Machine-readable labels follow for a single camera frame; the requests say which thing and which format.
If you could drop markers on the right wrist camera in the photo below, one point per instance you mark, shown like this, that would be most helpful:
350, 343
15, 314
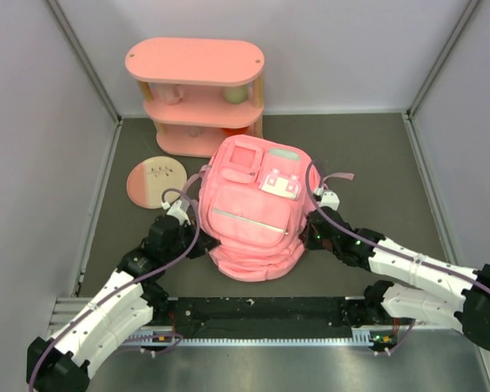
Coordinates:
327, 198

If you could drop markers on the clear glass on lower shelf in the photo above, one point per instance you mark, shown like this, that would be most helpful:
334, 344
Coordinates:
195, 131

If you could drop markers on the pink school backpack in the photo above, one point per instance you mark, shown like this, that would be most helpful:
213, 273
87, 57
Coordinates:
254, 198

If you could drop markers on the pink three-tier shelf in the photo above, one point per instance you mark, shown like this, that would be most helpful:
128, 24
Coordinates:
203, 67

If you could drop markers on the pink and cream plate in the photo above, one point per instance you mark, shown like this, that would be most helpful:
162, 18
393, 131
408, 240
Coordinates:
149, 179

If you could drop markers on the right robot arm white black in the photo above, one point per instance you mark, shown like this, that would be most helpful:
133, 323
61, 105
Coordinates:
420, 287

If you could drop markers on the grey slotted cable duct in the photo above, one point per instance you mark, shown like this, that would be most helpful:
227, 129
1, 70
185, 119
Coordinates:
363, 338

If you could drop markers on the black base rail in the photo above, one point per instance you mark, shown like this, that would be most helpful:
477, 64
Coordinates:
266, 317

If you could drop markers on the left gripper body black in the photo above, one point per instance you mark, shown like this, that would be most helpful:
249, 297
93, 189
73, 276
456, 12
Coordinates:
184, 236

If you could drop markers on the pale green cup on shelf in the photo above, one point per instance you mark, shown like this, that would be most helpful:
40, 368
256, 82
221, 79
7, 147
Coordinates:
235, 95

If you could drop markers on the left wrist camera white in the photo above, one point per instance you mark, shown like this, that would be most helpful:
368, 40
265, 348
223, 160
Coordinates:
179, 210

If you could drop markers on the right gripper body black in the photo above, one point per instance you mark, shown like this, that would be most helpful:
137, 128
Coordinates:
314, 241

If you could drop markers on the pink cup on shelf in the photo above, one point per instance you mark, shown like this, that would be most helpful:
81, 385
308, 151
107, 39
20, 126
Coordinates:
170, 94

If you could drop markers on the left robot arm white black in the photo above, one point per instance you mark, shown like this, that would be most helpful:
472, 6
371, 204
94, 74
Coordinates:
130, 299

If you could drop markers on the orange bowl on lower shelf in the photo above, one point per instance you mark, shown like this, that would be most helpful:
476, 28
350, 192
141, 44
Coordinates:
234, 131

